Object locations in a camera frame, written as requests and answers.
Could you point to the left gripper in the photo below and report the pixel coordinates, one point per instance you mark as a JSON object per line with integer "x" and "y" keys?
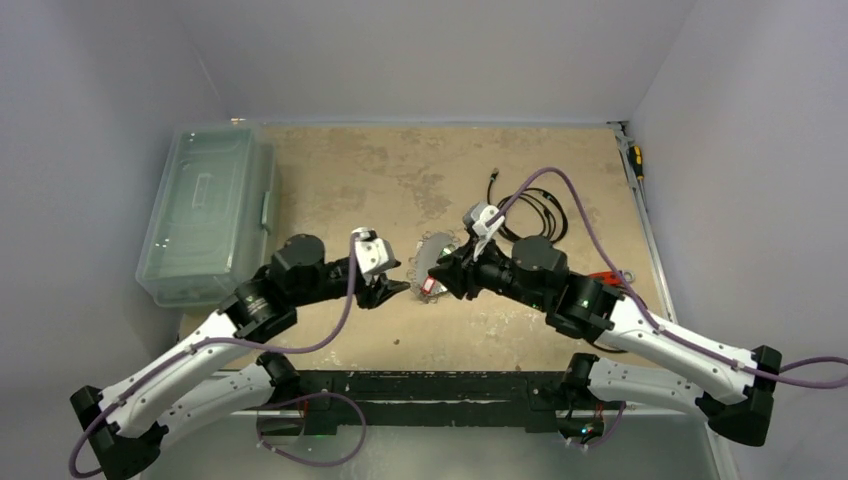
{"x": 374, "y": 290}

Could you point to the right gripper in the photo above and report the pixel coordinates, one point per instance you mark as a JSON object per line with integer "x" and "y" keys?
{"x": 468, "y": 271}

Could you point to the green tagged key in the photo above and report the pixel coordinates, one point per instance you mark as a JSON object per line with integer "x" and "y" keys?
{"x": 447, "y": 250}

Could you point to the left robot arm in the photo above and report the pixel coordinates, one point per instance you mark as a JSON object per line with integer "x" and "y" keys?
{"x": 122, "y": 425}

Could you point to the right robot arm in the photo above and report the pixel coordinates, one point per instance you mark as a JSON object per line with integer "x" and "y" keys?
{"x": 692, "y": 374}

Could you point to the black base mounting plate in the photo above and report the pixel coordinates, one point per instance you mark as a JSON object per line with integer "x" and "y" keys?
{"x": 534, "y": 401}

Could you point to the translucent green storage box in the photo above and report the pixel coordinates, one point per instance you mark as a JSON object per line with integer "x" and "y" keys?
{"x": 212, "y": 217}

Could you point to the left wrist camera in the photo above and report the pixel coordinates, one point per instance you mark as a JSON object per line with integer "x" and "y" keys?
{"x": 374, "y": 254}

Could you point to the red handled adjustable wrench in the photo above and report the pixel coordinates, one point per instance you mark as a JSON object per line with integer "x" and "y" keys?
{"x": 614, "y": 278}

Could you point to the yellow handled screwdriver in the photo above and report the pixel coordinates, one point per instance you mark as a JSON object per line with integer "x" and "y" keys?
{"x": 636, "y": 162}

